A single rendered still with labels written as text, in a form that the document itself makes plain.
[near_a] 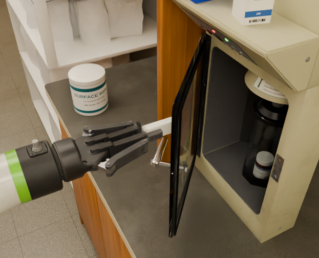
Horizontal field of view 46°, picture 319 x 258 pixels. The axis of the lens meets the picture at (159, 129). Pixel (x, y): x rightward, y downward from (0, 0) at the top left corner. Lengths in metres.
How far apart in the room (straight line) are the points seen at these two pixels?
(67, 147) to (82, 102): 0.72
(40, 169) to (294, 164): 0.52
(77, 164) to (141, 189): 0.49
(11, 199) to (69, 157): 0.11
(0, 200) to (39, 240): 1.60
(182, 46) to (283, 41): 0.40
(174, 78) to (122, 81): 0.60
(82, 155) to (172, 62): 0.41
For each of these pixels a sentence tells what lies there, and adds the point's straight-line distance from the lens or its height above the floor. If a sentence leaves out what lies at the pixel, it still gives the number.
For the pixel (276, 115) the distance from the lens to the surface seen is 0.90.
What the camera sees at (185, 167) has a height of 1.21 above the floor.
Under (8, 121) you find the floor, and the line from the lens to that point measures 3.09.
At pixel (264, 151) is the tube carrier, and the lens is 0.97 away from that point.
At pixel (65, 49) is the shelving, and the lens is 1.91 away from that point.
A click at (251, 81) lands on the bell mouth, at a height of 1.33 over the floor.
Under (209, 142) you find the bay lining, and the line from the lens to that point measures 1.09.
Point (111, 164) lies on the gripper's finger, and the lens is 0.64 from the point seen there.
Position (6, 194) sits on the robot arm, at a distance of 0.64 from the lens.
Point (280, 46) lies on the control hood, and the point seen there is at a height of 1.51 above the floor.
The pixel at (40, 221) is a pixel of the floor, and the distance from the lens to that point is 2.31.
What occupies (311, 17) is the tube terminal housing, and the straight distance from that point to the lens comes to 0.67.
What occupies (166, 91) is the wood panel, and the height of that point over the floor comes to 1.21.
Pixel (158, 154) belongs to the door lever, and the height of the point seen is 1.21.
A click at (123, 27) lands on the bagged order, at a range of 1.96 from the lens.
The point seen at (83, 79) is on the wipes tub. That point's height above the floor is 1.09.
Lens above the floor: 1.77
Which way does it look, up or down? 39 degrees down
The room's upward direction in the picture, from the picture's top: straight up
